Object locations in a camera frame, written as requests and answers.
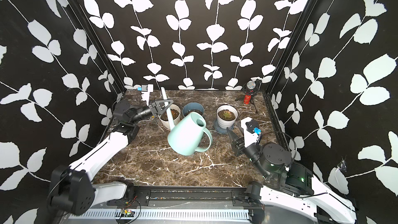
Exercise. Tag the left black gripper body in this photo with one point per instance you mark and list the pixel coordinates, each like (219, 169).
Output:
(145, 114)

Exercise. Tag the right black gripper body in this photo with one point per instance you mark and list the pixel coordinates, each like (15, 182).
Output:
(253, 154)

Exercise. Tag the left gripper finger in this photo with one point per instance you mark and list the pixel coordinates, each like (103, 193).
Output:
(158, 111)
(162, 103)

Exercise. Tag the mint green watering can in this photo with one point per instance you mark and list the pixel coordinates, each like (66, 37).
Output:
(185, 136)

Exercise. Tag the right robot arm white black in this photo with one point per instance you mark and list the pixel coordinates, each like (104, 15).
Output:
(297, 189)

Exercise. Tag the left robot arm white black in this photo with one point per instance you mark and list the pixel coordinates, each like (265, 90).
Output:
(71, 187)

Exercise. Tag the blue pot middle succulent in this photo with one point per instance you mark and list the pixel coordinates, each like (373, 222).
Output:
(193, 107)

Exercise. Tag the blue saucer under right pot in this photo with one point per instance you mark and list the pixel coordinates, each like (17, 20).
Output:
(219, 128)

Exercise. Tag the red glitter microphone on stand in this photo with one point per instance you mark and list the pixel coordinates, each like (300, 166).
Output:
(250, 90)

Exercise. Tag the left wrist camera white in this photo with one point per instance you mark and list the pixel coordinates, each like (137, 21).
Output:
(145, 91)

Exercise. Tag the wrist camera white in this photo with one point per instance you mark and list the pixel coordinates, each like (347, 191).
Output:
(251, 131)
(145, 91)

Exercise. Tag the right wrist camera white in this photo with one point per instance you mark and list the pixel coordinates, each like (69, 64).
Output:
(251, 131)

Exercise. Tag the white slotted cable duct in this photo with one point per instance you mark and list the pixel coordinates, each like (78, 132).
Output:
(236, 215)

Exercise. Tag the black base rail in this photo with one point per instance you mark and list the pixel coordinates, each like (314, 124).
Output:
(144, 195)

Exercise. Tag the small circuit board with wires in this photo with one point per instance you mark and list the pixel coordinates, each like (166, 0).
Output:
(125, 213)

